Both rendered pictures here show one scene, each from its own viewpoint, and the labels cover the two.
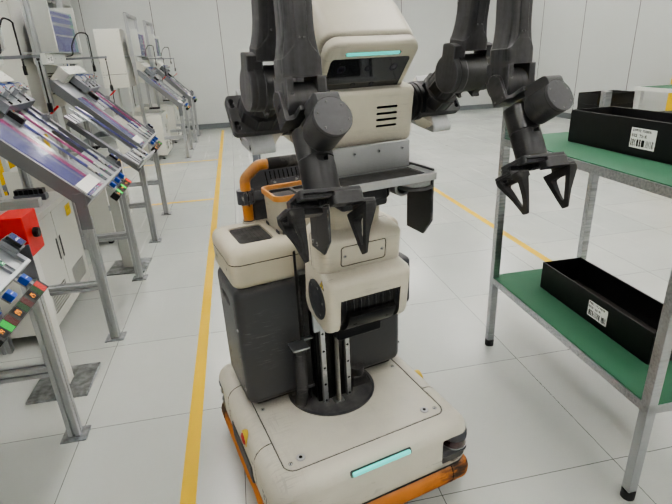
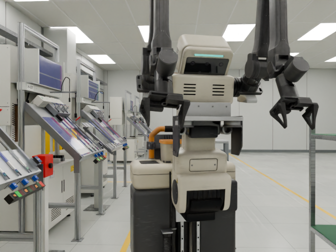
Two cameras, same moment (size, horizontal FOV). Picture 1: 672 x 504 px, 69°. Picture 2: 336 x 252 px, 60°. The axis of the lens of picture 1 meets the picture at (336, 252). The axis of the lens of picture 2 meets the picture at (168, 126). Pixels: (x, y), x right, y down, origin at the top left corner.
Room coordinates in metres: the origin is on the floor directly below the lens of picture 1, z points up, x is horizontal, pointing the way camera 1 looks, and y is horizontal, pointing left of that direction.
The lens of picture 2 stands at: (-0.13, -0.19, 1.01)
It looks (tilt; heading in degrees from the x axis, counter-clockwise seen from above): 0 degrees down; 13
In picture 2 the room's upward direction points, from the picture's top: straight up
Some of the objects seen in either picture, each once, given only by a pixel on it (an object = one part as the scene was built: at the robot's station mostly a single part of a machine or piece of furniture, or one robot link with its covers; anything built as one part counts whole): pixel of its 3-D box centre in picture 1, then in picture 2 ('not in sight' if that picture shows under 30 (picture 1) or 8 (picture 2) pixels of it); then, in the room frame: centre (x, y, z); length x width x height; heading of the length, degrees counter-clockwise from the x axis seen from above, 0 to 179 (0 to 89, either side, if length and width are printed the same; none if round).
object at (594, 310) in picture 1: (609, 303); not in sight; (1.55, -0.98, 0.41); 0.57 x 0.17 x 0.11; 10
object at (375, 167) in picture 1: (369, 194); (206, 128); (1.06, -0.08, 0.99); 0.28 x 0.16 x 0.22; 114
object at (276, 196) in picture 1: (305, 204); (181, 150); (1.42, 0.09, 0.87); 0.23 x 0.15 x 0.11; 114
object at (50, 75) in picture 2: not in sight; (45, 74); (2.51, 1.69, 1.52); 0.51 x 0.13 x 0.27; 10
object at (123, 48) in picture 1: (136, 89); (124, 126); (7.34, 2.71, 0.95); 1.36 x 0.82 x 1.90; 100
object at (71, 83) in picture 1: (91, 153); (92, 148); (3.90, 1.89, 0.65); 1.01 x 0.73 x 1.29; 100
